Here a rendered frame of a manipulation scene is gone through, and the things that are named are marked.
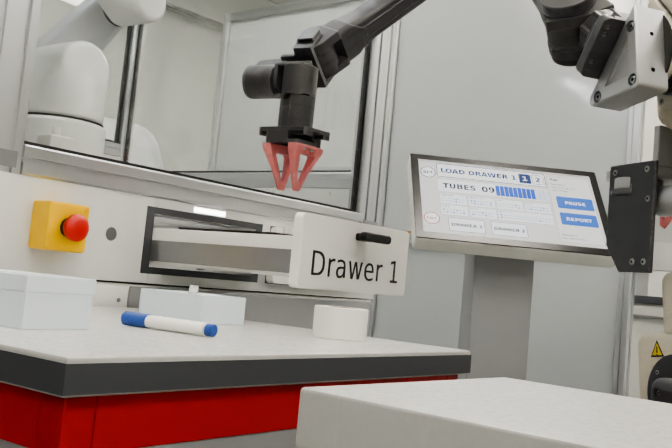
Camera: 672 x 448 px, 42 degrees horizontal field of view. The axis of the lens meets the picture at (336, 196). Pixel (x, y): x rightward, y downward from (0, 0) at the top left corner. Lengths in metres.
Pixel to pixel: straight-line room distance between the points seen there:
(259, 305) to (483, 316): 0.78
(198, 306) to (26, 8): 0.51
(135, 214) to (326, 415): 0.94
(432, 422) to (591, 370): 2.44
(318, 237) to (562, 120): 1.90
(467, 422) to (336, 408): 0.10
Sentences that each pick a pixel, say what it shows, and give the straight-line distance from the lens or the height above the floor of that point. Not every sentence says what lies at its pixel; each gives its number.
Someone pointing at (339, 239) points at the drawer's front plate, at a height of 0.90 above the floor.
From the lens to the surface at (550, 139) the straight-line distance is 3.09.
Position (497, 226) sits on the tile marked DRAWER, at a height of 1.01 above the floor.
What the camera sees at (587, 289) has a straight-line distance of 2.97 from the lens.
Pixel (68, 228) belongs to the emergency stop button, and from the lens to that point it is 1.31.
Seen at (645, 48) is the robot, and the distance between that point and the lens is 1.21.
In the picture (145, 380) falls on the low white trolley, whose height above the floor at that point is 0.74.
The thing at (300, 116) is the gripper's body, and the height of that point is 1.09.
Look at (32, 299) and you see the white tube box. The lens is 0.88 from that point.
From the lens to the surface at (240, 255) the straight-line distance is 1.36.
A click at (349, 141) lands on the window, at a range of 1.95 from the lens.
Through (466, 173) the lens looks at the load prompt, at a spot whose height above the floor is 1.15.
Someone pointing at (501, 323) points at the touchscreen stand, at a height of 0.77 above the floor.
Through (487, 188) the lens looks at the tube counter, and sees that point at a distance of 2.34.
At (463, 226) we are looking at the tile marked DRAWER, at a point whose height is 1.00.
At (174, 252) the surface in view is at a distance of 1.46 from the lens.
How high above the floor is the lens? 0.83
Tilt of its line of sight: 6 degrees up
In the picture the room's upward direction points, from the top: 5 degrees clockwise
